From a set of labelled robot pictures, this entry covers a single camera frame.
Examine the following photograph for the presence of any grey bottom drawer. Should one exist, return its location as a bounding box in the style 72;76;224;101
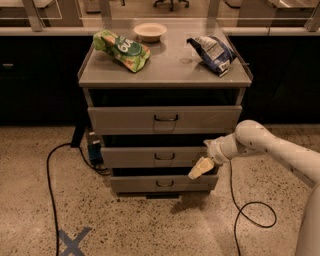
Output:
110;175;218;193

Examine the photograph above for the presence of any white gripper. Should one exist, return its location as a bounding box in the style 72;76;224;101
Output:
188;136;234;179

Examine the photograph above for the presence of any white paper bowl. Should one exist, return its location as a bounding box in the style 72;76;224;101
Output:
134;23;167;43

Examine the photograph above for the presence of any grey drawer cabinet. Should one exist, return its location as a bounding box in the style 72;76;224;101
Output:
77;18;254;200

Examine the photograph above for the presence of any black cable left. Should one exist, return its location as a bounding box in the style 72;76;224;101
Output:
46;142;111;256

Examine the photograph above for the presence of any blue chip bag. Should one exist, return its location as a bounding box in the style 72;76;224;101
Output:
187;36;236;77

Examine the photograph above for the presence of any blue power box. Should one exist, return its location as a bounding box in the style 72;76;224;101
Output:
86;128;103;165

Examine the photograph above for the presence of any black office chair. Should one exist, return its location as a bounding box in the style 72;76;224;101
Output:
153;0;190;12

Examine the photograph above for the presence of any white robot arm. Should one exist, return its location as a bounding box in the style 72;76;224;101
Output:
188;120;320;256

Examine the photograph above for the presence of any black cable right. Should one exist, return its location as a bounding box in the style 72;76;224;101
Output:
228;160;278;256

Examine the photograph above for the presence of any black cable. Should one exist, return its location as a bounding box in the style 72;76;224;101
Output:
228;160;278;256
46;142;111;256

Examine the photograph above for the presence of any blue tape cross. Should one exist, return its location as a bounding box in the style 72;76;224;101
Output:
59;227;91;256

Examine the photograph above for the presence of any dark counter with cabinets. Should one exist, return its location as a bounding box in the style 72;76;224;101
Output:
0;33;320;126

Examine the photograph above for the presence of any grey top drawer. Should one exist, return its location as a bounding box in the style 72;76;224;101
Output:
88;105;242;135

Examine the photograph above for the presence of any grey drawer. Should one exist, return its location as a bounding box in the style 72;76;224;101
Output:
101;146;207;168
110;175;218;193
88;105;242;135

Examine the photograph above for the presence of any green chip bag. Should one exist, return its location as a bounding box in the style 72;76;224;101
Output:
93;30;151;73

